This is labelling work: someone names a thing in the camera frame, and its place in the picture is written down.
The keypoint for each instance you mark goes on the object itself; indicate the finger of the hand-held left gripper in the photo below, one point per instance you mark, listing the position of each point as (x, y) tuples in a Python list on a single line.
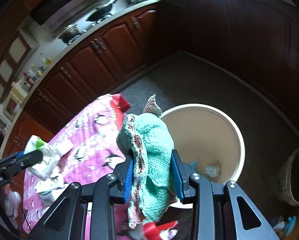
[(29, 158)]

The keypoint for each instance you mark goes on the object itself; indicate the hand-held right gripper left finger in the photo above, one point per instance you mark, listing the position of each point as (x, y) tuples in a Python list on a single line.
[(128, 180)]

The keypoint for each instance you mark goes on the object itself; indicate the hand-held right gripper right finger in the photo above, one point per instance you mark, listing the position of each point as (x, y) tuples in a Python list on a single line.
[(177, 177)]

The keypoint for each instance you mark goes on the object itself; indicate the white pouch with green cap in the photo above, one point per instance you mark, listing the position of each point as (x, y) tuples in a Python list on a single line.
[(49, 155)]

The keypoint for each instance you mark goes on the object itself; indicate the green knitted dishcloth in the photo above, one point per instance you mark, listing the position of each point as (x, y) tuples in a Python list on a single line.
[(154, 142)]

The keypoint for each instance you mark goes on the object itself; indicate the cream round bin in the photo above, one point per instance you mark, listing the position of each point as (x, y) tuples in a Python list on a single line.
[(202, 130)]

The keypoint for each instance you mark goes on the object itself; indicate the blue plastic scrap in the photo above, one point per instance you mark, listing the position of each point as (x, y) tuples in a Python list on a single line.
[(193, 164)]

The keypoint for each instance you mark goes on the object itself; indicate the white plastic bag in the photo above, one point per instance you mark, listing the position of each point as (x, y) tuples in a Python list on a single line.
[(13, 202)]

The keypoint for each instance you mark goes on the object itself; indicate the crumpled white tissue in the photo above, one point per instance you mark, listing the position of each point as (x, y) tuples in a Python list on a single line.
[(212, 171)]

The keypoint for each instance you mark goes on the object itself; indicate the white green carton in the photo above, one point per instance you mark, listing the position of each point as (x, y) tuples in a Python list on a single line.
[(49, 187)]

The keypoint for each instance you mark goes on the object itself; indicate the small white box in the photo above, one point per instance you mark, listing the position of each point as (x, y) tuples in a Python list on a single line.
[(64, 147)]

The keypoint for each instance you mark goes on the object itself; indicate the red snack packet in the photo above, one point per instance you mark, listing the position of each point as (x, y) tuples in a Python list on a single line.
[(122, 103), (152, 230)]

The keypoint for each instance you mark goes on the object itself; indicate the pink penguin blanket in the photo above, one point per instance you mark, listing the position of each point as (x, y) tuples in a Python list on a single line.
[(89, 135)]

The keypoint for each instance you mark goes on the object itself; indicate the cream countertop box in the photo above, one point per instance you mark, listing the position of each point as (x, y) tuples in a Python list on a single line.
[(14, 97)]

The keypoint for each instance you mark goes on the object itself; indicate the row of condiment bottles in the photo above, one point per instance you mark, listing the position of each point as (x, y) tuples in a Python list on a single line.
[(29, 78)]

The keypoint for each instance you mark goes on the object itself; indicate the blue plastic tool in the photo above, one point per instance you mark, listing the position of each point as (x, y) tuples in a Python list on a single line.
[(288, 226)]

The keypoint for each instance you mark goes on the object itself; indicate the pot with glass lid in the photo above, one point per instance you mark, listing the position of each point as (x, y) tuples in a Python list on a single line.
[(69, 31)]

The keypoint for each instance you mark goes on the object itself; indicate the brown wooden kitchen cabinets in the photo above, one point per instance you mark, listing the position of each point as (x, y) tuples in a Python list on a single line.
[(109, 47)]

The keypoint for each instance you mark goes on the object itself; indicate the steel range hood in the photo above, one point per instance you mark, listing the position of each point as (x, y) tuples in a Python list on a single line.
[(72, 5)]

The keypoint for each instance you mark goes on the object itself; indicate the black wok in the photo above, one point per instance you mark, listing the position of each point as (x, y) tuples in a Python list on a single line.
[(99, 13)]

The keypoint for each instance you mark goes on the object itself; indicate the glass door wall cabinet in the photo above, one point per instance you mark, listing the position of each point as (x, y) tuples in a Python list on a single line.
[(17, 47)]

